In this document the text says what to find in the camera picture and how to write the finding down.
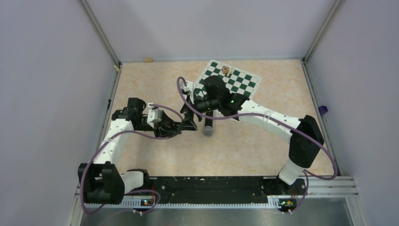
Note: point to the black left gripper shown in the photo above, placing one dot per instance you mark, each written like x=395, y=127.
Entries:
x=163, y=128

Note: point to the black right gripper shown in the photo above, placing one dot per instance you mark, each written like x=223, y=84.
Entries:
x=189, y=124

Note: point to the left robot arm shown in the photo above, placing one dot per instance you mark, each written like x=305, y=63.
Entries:
x=100, y=180

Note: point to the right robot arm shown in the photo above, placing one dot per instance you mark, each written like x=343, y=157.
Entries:
x=302, y=134

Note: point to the green white chessboard mat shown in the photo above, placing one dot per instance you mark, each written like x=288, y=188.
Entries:
x=240, y=81

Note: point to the wooden letter cube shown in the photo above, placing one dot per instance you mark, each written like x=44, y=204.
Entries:
x=225, y=70

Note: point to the purple object outside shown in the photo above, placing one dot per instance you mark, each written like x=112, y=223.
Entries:
x=322, y=109

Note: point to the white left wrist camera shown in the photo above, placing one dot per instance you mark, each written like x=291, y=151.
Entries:
x=154, y=114

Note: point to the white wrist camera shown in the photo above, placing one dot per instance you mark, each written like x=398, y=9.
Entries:
x=188, y=89
x=154, y=114

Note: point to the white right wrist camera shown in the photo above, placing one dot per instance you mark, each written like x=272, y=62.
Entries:
x=188, y=89

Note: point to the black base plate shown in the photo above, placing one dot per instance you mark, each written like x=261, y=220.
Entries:
x=222, y=190

